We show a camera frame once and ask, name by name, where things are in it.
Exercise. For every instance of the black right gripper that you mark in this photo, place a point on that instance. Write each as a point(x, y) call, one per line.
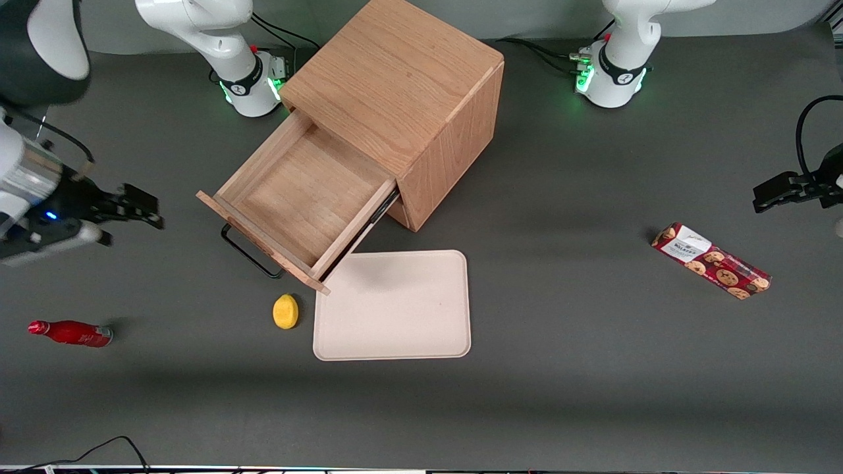
point(74, 197)

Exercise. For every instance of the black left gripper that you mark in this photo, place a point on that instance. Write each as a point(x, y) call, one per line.
point(831, 174)

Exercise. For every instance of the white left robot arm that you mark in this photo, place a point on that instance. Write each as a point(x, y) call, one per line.
point(619, 66)

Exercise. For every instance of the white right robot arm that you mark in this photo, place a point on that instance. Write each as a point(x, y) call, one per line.
point(217, 39)

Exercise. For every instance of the wooden drawer cabinet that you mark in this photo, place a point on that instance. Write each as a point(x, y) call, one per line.
point(395, 72)

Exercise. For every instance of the red cookie box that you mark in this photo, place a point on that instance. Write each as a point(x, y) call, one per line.
point(711, 261)

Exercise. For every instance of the red bottle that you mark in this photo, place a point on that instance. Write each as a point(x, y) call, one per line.
point(72, 333)

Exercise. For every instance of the yellow lemon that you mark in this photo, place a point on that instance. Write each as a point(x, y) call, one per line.
point(285, 312)

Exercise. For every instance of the beige rectangular tray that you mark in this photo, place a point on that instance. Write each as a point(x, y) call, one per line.
point(402, 309)

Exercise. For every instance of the aluminium frame rail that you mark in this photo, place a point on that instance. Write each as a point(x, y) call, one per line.
point(836, 23)

